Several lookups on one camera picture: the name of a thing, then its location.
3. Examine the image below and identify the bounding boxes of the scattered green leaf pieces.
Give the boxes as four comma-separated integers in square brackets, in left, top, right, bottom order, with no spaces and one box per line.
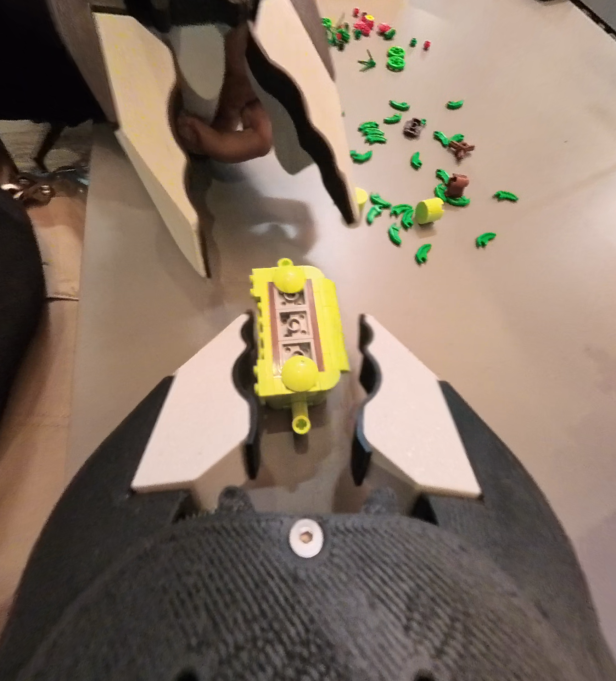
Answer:
[349,98,520,265]

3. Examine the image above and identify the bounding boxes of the cluster of red flower pieces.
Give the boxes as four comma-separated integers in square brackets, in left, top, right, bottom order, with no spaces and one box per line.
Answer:
[321,6,432,51]

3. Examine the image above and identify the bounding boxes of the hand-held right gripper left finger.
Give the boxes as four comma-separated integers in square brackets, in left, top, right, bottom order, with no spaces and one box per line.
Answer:
[130,313,262,506]

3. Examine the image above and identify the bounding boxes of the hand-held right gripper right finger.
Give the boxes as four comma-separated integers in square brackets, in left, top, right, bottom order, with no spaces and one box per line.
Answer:
[351,313,484,509]

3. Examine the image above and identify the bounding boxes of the lime brick pot figure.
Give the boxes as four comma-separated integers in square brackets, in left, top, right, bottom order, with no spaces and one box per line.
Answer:
[250,258,351,438]

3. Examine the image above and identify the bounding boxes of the person's left hand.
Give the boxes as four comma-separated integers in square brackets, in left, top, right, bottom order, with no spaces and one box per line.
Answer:
[175,47,276,163]

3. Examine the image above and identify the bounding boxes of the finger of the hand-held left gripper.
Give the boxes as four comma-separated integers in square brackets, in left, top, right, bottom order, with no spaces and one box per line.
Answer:
[247,0,360,226]
[91,12,212,279]

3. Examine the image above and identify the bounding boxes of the clear plastic bag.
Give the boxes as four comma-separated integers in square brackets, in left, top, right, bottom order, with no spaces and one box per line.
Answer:
[0,162,93,208]

